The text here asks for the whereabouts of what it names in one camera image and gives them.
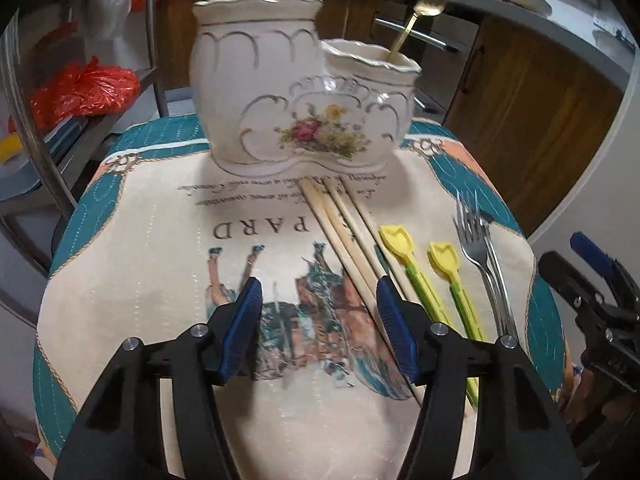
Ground printed teal-edged table cloth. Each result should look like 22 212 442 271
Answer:
32 115 567 480

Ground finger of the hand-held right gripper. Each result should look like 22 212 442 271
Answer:
569 231 640 312
536 251 622 327

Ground white floral ceramic utensil holder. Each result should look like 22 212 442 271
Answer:
189 0 422 177

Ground wooden kitchen cabinets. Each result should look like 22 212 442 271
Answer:
155 0 626 238

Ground yellow green plastic spoon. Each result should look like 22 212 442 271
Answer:
378 223 480 409
427 241 487 343

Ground yellow sponge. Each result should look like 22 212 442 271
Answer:
0 132 22 163

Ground white plastic bag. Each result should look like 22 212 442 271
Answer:
81 0 151 42

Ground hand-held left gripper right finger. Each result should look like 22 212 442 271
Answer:
375 275 584 480

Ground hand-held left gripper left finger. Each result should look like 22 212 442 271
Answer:
52 276 264 480

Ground metal storage rack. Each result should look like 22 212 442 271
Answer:
0 0 168 321

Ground grey kitchen counter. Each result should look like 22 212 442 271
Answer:
160 0 638 93

